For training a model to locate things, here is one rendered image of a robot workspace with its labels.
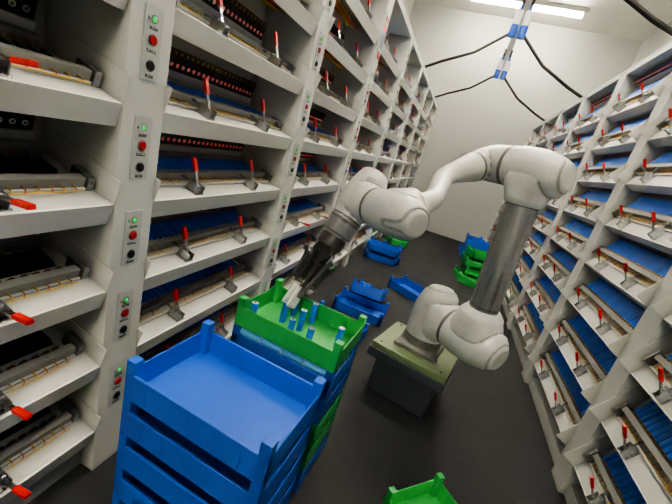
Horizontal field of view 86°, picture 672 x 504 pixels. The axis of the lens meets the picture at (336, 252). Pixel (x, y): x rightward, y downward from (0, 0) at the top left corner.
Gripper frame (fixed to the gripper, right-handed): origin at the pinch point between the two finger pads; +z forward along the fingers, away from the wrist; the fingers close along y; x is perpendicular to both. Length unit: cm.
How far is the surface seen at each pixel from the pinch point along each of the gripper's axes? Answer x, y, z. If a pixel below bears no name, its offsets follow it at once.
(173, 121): 47, 11, -20
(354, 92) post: -34, 86, -91
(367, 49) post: -26, 85, -110
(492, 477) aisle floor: -79, -48, 17
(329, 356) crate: -0.7, -21.5, 5.2
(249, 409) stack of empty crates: 18.3, -27.2, 17.8
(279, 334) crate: 5.3, -9.3, 8.8
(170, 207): 36.6, 13.1, -3.2
